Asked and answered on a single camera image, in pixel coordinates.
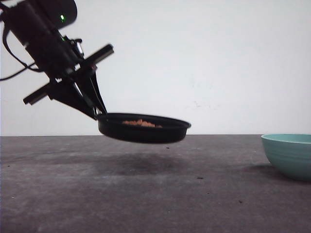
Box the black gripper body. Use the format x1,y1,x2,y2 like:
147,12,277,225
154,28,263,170
23,36,114,105

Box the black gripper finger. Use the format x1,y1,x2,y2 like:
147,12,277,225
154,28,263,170
80,69,107,114
48,81,95,119

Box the black frying pan green handle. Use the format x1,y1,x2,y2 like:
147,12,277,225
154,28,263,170
95,112,191,144

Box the brown beef cubes pile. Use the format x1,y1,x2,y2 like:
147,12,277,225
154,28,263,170
122,119,162,128

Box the mint green bowl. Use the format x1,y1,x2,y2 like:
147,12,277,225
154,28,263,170
261,133,311,182

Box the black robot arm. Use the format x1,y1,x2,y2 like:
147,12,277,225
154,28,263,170
0,0,114,119

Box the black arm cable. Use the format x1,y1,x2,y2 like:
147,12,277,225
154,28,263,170
0,24,43,82

